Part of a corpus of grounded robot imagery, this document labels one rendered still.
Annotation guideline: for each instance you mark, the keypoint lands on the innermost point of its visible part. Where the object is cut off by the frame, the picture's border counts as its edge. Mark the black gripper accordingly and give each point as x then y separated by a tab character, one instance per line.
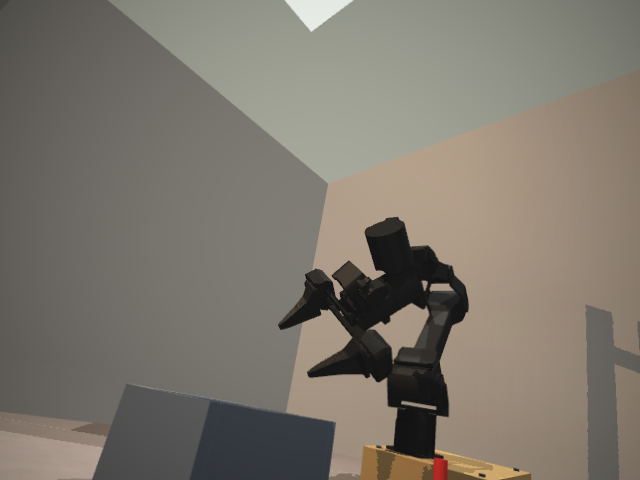
367	352

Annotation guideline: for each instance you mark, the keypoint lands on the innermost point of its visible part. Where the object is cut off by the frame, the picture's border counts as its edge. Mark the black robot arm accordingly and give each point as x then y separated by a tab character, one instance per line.
416	375

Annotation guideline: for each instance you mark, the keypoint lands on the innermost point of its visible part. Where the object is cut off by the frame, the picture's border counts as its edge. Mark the red peg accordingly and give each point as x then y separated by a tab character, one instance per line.
440	469

